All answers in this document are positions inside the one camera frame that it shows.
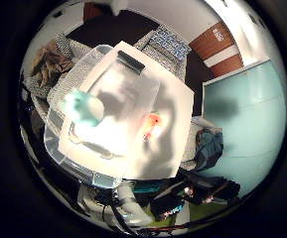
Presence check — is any teal and white plush toy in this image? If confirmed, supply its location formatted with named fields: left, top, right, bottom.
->
left=61, top=90, right=106, bottom=128

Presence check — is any clear plastic storage container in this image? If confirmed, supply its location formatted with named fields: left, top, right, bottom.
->
left=43, top=43, right=162, bottom=189

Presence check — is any red orange round toy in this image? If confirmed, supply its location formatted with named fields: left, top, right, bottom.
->
left=141, top=112, right=164, bottom=143

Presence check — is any dark blue crumpled cloth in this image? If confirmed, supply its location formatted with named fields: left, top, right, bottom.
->
left=194, top=128, right=224, bottom=172

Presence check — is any gray speckled sofa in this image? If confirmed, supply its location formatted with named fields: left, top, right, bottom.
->
left=26, top=31, right=188, bottom=100

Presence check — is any brown wooden door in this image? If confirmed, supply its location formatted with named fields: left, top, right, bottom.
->
left=188, top=21, right=245, bottom=79

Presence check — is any light teal partition panel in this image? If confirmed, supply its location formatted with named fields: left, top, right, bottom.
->
left=201, top=59, right=287, bottom=196

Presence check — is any brown crumpled blanket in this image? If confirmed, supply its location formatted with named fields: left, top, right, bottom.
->
left=31, top=40, right=75, bottom=87

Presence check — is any teal cable bundle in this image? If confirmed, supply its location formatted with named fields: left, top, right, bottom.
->
left=132, top=182, right=165, bottom=195

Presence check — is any red cable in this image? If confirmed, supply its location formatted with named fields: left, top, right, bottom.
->
left=129, top=223, right=198, bottom=233

